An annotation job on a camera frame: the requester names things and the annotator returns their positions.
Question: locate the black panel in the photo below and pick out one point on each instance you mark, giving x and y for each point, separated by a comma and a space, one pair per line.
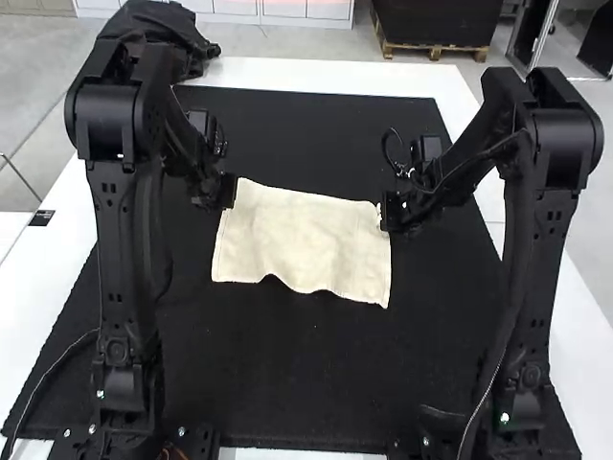
596, 43

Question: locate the black crate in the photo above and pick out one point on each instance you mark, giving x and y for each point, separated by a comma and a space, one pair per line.
431, 21

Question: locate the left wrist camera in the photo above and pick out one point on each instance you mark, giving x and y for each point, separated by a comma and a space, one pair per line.
206, 127

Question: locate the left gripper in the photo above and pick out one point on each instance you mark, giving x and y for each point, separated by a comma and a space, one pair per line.
213, 191

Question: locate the metal frame cart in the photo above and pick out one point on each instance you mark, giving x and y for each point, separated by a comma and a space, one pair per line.
527, 29

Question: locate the black mat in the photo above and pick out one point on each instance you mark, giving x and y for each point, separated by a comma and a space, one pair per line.
297, 364

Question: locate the black cloth heap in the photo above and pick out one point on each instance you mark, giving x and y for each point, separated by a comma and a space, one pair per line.
163, 24

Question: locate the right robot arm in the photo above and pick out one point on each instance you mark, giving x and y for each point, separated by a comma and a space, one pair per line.
551, 230

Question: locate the pale towel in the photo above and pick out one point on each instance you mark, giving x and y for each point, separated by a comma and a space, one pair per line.
301, 239

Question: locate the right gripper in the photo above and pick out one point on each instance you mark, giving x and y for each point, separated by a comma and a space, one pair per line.
400, 211

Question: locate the wooden pallet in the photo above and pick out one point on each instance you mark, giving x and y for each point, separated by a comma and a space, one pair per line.
431, 49

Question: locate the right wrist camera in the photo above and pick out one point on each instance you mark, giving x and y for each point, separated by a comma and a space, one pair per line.
429, 146

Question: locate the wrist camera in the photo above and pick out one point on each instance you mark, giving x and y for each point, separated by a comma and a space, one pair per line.
429, 146
206, 127

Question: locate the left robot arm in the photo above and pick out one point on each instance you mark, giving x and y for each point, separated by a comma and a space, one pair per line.
115, 230

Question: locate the grey cupboard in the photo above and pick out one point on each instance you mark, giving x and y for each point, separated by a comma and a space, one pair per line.
282, 8

